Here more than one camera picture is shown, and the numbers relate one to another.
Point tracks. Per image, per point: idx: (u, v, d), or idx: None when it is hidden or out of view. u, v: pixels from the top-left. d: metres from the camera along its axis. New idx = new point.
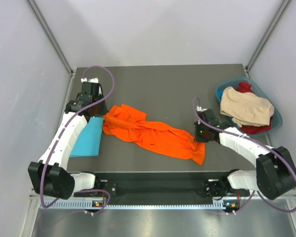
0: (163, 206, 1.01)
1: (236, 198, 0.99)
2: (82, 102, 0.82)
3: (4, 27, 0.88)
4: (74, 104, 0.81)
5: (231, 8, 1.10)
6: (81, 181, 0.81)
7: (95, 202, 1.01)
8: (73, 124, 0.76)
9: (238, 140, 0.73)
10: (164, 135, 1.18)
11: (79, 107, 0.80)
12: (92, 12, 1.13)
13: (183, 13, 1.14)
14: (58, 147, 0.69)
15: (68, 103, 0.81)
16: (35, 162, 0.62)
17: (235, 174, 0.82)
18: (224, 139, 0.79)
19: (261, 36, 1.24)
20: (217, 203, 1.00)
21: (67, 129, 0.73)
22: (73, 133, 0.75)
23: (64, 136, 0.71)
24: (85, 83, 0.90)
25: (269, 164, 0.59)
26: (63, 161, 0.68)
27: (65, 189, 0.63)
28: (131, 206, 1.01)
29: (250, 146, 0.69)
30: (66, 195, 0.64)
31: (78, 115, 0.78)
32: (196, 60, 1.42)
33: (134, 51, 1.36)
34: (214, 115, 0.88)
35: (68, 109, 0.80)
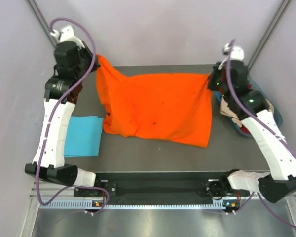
0: (163, 206, 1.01)
1: (236, 197, 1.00)
2: (63, 83, 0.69)
3: (4, 27, 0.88)
4: (54, 86, 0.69)
5: (231, 9, 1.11)
6: (83, 175, 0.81)
7: (95, 202, 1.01)
8: (58, 115, 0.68)
9: (270, 141, 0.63)
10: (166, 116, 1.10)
11: (59, 89, 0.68)
12: (92, 12, 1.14)
13: (183, 14, 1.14)
14: (49, 145, 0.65)
15: (48, 88, 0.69)
16: (29, 165, 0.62)
17: (235, 174, 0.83)
18: (247, 125, 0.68)
19: (261, 36, 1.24)
20: (217, 203, 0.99)
21: (54, 124, 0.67)
22: (61, 125, 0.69)
23: (52, 132, 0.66)
24: (57, 54, 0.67)
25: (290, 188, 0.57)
26: (58, 159, 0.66)
27: (68, 178, 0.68)
28: (132, 206, 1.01)
29: (283, 156, 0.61)
30: (72, 182, 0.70)
31: (62, 103, 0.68)
32: (195, 60, 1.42)
33: (133, 51, 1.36)
34: (246, 76, 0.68)
35: (49, 96, 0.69)
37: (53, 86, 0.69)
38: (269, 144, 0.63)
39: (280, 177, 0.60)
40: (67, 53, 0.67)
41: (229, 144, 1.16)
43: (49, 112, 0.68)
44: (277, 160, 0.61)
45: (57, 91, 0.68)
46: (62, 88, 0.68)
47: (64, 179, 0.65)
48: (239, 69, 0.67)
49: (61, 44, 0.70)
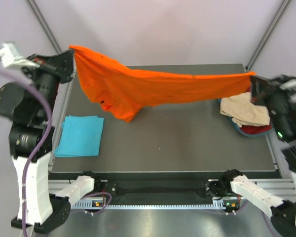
0: (163, 206, 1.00)
1: (237, 198, 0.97)
2: (29, 138, 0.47)
3: (4, 27, 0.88)
4: (18, 143, 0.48)
5: (230, 9, 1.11)
6: (79, 191, 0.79)
7: (95, 202, 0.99)
8: (33, 174, 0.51)
9: None
10: (182, 97, 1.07)
11: (26, 149, 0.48)
12: (92, 12, 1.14)
13: (183, 14, 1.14)
14: (31, 204, 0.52)
15: (10, 146, 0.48)
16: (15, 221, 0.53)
17: (240, 183, 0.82)
18: None
19: (261, 36, 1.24)
20: (217, 203, 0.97)
21: (29, 184, 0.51)
22: (40, 181, 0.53)
23: (30, 191, 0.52)
24: (2, 113, 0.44)
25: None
26: (45, 211, 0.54)
27: (60, 217, 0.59)
28: (132, 206, 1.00)
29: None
30: (64, 220, 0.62)
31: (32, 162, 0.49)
32: (195, 60, 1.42)
33: (134, 51, 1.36)
34: None
35: (16, 153, 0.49)
37: (16, 143, 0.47)
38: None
39: None
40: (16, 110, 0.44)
41: (230, 144, 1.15)
43: (20, 172, 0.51)
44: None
45: (23, 148, 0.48)
46: (28, 141, 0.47)
47: (55, 224, 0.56)
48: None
49: (2, 94, 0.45)
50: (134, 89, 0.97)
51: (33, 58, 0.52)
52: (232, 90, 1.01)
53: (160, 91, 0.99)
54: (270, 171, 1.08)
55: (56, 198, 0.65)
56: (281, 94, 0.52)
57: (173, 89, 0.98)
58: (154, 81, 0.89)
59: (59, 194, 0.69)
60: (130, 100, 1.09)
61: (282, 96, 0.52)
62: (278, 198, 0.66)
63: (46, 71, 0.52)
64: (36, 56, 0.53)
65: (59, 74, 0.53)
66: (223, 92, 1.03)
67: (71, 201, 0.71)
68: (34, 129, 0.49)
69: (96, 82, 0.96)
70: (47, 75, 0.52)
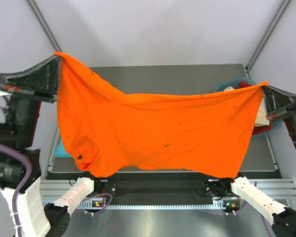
0: (163, 206, 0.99)
1: (237, 198, 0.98)
2: (12, 170, 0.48)
3: (3, 27, 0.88)
4: (1, 176, 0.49)
5: (230, 8, 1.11)
6: (78, 195, 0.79)
7: (95, 202, 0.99)
8: (23, 203, 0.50)
9: None
10: (184, 141, 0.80)
11: (10, 180, 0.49)
12: (91, 12, 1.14)
13: (183, 14, 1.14)
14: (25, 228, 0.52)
15: None
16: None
17: (241, 186, 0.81)
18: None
19: (261, 36, 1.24)
20: (217, 203, 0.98)
21: (22, 213, 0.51)
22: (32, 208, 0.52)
23: (24, 218, 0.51)
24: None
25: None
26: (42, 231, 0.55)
27: (58, 230, 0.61)
28: (132, 206, 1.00)
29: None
30: (63, 230, 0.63)
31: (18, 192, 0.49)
32: (195, 60, 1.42)
33: (134, 51, 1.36)
34: None
35: (2, 184, 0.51)
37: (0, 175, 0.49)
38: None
39: None
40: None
41: None
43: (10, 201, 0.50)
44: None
45: (8, 178, 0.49)
46: (12, 173, 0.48)
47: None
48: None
49: None
50: (120, 124, 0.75)
51: (4, 84, 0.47)
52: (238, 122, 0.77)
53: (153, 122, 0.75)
54: (270, 171, 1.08)
55: (55, 208, 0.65)
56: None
57: (172, 128, 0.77)
58: (156, 103, 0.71)
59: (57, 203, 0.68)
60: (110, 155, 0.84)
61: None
62: (280, 204, 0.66)
63: (23, 98, 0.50)
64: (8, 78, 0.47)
65: (39, 99, 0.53)
66: (231, 129, 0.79)
67: (71, 210, 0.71)
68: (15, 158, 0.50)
69: (79, 113, 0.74)
70: (23, 102, 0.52)
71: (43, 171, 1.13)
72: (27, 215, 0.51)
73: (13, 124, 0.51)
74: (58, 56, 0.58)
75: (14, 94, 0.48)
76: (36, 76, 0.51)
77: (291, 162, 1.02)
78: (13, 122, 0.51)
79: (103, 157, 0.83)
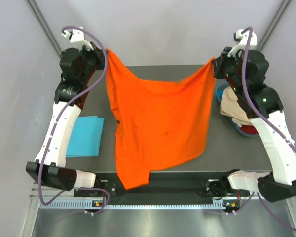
0: (163, 206, 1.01)
1: (237, 198, 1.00)
2: (73, 88, 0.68)
3: (4, 27, 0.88)
4: (63, 91, 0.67)
5: (231, 8, 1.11)
6: (83, 177, 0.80)
7: (95, 202, 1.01)
8: (65, 116, 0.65)
9: (280, 144, 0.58)
10: (179, 127, 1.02)
11: (69, 95, 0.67)
12: (92, 12, 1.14)
13: (184, 13, 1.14)
14: (53, 144, 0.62)
15: (57, 91, 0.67)
16: (32, 161, 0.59)
17: (237, 175, 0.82)
18: (261, 126, 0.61)
19: (261, 36, 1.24)
20: (217, 203, 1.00)
21: (59, 125, 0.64)
22: (67, 127, 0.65)
23: (58, 131, 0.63)
24: (62, 63, 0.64)
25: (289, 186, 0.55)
26: (61, 159, 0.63)
27: (66, 182, 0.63)
28: (132, 206, 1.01)
29: (291, 161, 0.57)
30: (70, 186, 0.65)
31: (70, 106, 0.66)
32: (195, 60, 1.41)
33: (134, 51, 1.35)
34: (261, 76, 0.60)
35: (58, 99, 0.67)
37: (62, 90, 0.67)
38: (278, 148, 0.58)
39: (282, 179, 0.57)
40: (72, 63, 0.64)
41: (230, 144, 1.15)
43: (55, 114, 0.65)
44: (284, 166, 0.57)
45: (66, 95, 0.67)
46: (71, 92, 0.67)
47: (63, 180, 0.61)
48: (258, 64, 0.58)
49: (64, 54, 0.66)
50: (140, 108, 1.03)
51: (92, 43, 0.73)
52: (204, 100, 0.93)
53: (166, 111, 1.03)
54: (270, 171, 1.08)
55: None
56: (228, 60, 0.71)
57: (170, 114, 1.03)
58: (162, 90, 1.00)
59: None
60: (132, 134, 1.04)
61: (229, 61, 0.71)
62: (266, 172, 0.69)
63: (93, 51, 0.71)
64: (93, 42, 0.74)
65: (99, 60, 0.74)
66: (202, 114, 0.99)
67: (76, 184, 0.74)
68: (75, 85, 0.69)
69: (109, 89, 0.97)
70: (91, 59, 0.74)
71: None
72: (62, 129, 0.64)
73: None
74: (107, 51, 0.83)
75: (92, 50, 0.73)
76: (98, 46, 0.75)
77: None
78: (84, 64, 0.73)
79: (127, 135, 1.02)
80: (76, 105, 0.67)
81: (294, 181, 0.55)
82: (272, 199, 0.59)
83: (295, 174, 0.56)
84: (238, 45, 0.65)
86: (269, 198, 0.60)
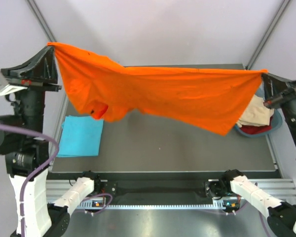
0: (163, 206, 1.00)
1: (237, 198, 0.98)
2: (23, 157, 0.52)
3: (3, 26, 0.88)
4: (14, 162, 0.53)
5: (230, 8, 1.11)
6: (79, 198, 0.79)
7: (95, 202, 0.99)
8: (31, 192, 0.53)
9: None
10: (192, 104, 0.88)
11: (22, 168, 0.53)
12: (91, 11, 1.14)
13: (183, 13, 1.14)
14: (28, 220, 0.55)
15: (7, 165, 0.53)
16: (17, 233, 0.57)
17: (240, 183, 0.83)
18: None
19: (261, 36, 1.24)
20: (217, 203, 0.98)
21: (27, 202, 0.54)
22: (38, 197, 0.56)
23: (28, 210, 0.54)
24: None
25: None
26: (44, 226, 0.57)
27: (60, 228, 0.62)
28: (132, 206, 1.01)
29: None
30: (64, 230, 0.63)
31: (30, 181, 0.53)
32: (195, 60, 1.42)
33: (133, 51, 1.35)
34: None
35: (13, 172, 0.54)
37: (13, 162, 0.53)
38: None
39: None
40: (2, 152, 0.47)
41: (230, 144, 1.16)
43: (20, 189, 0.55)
44: None
45: (19, 166, 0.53)
46: (24, 161, 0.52)
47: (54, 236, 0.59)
48: None
49: None
50: (126, 91, 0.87)
51: (19, 79, 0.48)
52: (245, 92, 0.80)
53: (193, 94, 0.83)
54: (269, 171, 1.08)
55: (55, 209, 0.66)
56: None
57: (172, 94, 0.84)
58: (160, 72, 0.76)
59: (57, 204, 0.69)
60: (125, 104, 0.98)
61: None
62: (276, 199, 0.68)
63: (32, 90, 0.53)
64: (20, 72, 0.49)
65: (46, 90, 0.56)
66: (223, 95, 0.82)
67: (71, 209, 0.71)
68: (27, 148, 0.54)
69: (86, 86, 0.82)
70: (29, 97, 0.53)
71: None
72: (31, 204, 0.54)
73: (21, 115, 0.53)
74: (51, 46, 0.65)
75: (29, 87, 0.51)
76: (37, 68, 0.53)
77: (292, 161, 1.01)
78: (22, 114, 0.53)
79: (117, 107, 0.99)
80: (37, 177, 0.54)
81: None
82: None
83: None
84: None
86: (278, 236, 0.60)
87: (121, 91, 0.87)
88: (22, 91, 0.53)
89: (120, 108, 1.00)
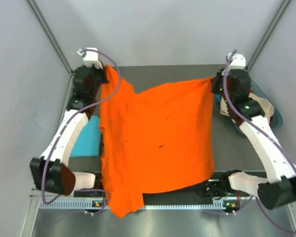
0: (163, 206, 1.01)
1: (236, 197, 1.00)
2: (85, 100, 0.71)
3: (5, 26, 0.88)
4: (75, 102, 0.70)
5: (231, 8, 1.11)
6: (81, 179, 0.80)
7: (95, 202, 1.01)
8: (75, 121, 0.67)
9: (263, 141, 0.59)
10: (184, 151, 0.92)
11: (81, 105, 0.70)
12: (92, 12, 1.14)
13: (183, 14, 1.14)
14: (60, 143, 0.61)
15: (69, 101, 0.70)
16: (37, 158, 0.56)
17: (236, 176, 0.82)
18: (252, 133, 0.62)
19: (261, 36, 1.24)
20: (217, 203, 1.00)
21: (69, 127, 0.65)
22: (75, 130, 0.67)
23: (66, 134, 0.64)
24: (75, 81, 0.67)
25: (287, 187, 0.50)
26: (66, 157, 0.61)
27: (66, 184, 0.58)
28: (131, 206, 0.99)
29: (276, 159, 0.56)
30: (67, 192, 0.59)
31: (81, 113, 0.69)
32: (195, 60, 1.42)
33: (134, 52, 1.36)
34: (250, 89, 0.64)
35: (70, 108, 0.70)
37: (75, 101, 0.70)
38: (266, 150, 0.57)
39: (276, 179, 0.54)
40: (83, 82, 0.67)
41: (230, 144, 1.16)
43: (67, 119, 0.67)
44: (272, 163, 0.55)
45: (77, 106, 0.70)
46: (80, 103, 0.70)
47: (58, 183, 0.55)
48: (241, 80, 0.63)
49: (77, 71, 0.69)
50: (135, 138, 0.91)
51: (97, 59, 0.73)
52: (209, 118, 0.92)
53: (173, 124, 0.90)
54: None
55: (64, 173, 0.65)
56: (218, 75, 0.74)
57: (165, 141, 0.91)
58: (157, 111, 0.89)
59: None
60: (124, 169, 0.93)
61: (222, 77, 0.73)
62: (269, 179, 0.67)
63: (99, 73, 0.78)
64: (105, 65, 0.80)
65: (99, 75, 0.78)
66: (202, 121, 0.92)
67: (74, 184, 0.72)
68: (85, 97, 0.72)
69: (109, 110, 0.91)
70: (97, 74, 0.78)
71: None
72: (71, 129, 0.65)
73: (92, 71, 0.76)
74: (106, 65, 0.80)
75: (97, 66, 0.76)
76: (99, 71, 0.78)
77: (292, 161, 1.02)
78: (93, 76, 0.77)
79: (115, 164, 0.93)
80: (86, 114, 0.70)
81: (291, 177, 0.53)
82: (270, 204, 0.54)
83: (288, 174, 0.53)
84: (230, 66, 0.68)
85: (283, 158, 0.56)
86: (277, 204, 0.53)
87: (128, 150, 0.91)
88: (96, 69, 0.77)
89: (120, 168, 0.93)
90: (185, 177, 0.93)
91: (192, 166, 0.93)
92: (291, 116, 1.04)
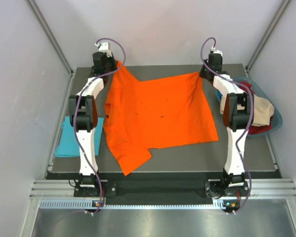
0: (163, 206, 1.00)
1: (236, 197, 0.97)
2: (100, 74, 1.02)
3: (5, 27, 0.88)
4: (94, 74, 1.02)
5: (231, 8, 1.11)
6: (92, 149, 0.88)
7: (95, 202, 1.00)
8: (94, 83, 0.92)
9: (224, 82, 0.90)
10: (178, 120, 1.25)
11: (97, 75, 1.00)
12: (92, 12, 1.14)
13: (182, 14, 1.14)
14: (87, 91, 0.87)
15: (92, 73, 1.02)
16: (73, 95, 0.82)
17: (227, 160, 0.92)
18: (218, 81, 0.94)
19: (261, 36, 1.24)
20: (217, 202, 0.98)
21: (92, 84, 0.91)
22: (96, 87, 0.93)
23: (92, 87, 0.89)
24: (95, 58, 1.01)
25: (233, 96, 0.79)
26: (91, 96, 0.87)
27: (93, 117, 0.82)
28: (132, 206, 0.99)
29: (230, 87, 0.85)
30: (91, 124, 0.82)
31: (99, 79, 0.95)
32: (195, 60, 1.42)
33: (134, 52, 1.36)
34: (220, 60, 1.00)
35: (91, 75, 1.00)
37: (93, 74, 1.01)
38: (225, 86, 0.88)
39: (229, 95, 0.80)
40: (101, 59, 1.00)
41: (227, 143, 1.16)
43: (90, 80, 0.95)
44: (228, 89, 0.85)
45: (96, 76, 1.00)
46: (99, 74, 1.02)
47: (90, 112, 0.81)
48: (214, 54, 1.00)
49: (96, 54, 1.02)
50: (137, 107, 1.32)
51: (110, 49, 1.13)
52: (203, 102, 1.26)
53: (170, 105, 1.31)
54: (268, 171, 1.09)
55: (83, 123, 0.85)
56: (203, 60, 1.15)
57: (163, 111, 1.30)
58: (155, 89, 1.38)
59: (81, 129, 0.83)
60: (129, 130, 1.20)
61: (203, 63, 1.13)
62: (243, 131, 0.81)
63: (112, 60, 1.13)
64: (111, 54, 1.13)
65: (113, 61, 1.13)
66: (196, 98, 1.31)
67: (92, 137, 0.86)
68: (100, 71, 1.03)
69: (118, 88, 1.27)
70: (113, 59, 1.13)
71: (43, 171, 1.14)
72: (95, 83, 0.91)
73: (109, 58, 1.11)
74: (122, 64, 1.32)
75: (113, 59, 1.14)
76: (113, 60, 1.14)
77: (292, 161, 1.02)
78: (109, 59, 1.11)
79: (120, 127, 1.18)
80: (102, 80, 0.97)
81: (242, 95, 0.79)
82: (230, 114, 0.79)
83: (239, 93, 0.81)
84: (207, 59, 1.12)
85: (234, 86, 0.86)
86: (234, 113, 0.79)
87: (128, 115, 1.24)
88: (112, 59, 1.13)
89: (124, 129, 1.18)
90: (177, 137, 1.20)
91: (188, 130, 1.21)
92: (290, 116, 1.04)
